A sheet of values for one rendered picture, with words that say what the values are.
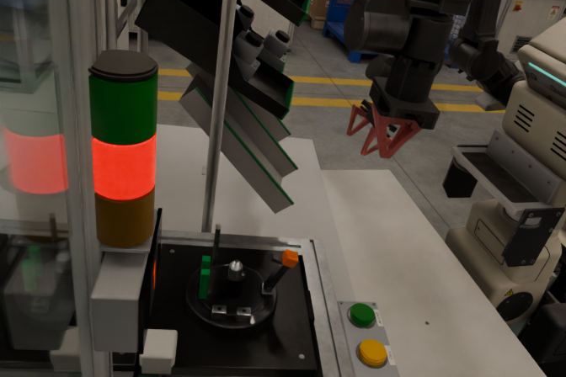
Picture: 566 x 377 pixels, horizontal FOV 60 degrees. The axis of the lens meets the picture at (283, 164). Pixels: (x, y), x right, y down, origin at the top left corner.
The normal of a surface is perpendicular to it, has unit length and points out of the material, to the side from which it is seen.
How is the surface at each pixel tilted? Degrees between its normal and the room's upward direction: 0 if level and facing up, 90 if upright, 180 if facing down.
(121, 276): 0
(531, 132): 98
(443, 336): 0
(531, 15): 90
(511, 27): 90
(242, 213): 0
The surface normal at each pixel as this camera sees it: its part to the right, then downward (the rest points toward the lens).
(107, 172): -0.21, 0.49
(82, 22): 0.08, 0.54
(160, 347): 0.16, -0.84
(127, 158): 0.37, 0.54
